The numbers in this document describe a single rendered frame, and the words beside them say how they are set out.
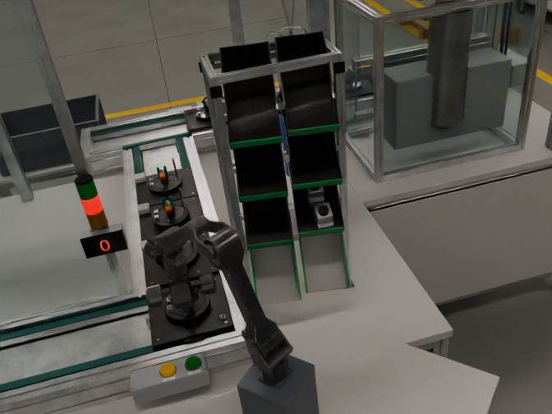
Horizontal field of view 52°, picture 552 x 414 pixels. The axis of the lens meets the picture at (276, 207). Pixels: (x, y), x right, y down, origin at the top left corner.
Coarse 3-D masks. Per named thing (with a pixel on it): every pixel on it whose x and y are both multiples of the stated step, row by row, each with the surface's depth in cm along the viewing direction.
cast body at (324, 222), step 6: (318, 204) 164; (324, 204) 160; (318, 210) 158; (324, 210) 157; (330, 210) 159; (318, 216) 158; (324, 216) 158; (330, 216) 158; (318, 222) 159; (324, 222) 160; (330, 222) 160; (318, 228) 161; (324, 228) 161
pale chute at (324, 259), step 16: (304, 240) 174; (320, 240) 174; (336, 240) 174; (304, 256) 173; (320, 256) 173; (336, 256) 173; (304, 272) 168; (320, 272) 172; (336, 272) 172; (320, 288) 172; (336, 288) 171
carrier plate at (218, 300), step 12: (216, 276) 185; (216, 300) 176; (156, 312) 174; (216, 312) 171; (228, 312) 171; (156, 324) 170; (168, 324) 169; (180, 324) 169; (192, 324) 168; (204, 324) 168; (216, 324) 167; (228, 324) 167; (156, 336) 166; (168, 336) 165; (180, 336) 165; (192, 336) 165; (156, 348) 164
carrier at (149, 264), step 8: (208, 232) 205; (192, 240) 196; (200, 240) 202; (184, 248) 196; (192, 248) 196; (144, 256) 198; (192, 256) 192; (200, 256) 194; (144, 264) 194; (152, 264) 193; (192, 264) 191; (200, 264) 191; (208, 264) 190; (152, 272) 190; (160, 272) 190; (192, 272) 188; (200, 272) 188; (208, 272) 187; (216, 272) 187; (152, 280) 187; (160, 280) 186; (192, 280) 186
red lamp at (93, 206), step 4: (96, 196) 158; (84, 200) 157; (88, 200) 157; (92, 200) 158; (96, 200) 159; (100, 200) 161; (84, 204) 158; (88, 204) 158; (92, 204) 158; (96, 204) 159; (100, 204) 160; (84, 208) 159; (88, 208) 159; (92, 208) 159; (96, 208) 159; (100, 208) 161; (88, 212) 159; (92, 212) 159; (96, 212) 160
